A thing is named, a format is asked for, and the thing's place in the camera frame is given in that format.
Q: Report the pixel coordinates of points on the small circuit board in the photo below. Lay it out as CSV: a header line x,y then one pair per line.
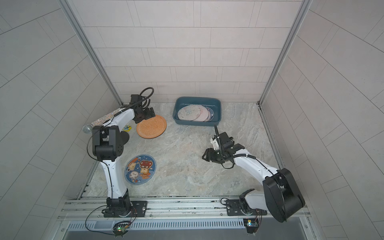
x,y
121,228
251,225

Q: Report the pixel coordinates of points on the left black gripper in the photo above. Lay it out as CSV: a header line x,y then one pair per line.
x,y
149,115

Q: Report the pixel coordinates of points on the white blue butterfly coaster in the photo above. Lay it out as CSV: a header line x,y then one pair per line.
x,y
189,113

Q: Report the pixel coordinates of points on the pink unicorn coaster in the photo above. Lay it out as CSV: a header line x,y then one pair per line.
x,y
205,114

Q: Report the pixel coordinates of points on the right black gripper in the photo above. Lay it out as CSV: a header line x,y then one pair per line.
x,y
210,155

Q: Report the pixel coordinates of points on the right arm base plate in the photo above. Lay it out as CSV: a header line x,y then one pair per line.
x,y
240,208

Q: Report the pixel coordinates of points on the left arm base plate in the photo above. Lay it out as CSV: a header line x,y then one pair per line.
x,y
134,209

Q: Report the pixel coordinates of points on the teal plastic storage box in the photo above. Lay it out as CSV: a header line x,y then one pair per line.
x,y
212,103

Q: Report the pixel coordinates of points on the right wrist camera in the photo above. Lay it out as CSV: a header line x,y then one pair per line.
x,y
215,144

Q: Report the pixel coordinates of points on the yellow wooden toy block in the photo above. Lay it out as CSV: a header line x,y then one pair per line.
x,y
127,128

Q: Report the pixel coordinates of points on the blue cartoon characters coaster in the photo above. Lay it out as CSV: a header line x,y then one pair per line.
x,y
140,169

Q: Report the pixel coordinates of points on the glitter microphone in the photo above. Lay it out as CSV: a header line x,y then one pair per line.
x,y
87,129

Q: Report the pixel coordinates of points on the left small circuit board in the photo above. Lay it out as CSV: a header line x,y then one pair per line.
x,y
121,228

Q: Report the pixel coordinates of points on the orange round coaster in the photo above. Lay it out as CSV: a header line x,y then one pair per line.
x,y
152,128

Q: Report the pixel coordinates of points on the right small circuit board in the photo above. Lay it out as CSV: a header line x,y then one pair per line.
x,y
251,225

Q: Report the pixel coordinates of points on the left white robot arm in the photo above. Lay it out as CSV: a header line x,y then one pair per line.
x,y
108,142

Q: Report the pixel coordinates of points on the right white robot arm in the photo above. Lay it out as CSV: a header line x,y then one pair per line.
x,y
281,195

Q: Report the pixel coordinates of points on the aluminium frame rail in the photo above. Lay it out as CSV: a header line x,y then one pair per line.
x,y
177,213

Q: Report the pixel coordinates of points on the blue bears picnic coaster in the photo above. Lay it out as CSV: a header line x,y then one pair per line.
x,y
211,113

